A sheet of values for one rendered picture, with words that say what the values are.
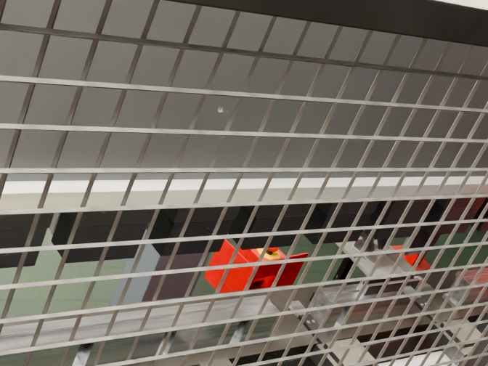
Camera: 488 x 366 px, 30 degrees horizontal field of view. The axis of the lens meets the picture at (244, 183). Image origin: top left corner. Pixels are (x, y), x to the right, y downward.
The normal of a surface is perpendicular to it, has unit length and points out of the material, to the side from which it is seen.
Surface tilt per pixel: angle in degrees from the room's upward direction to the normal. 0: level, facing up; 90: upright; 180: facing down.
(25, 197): 90
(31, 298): 0
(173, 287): 90
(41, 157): 90
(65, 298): 0
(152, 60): 90
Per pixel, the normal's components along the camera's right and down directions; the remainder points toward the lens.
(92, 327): 0.37, -0.81
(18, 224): 0.53, 0.58
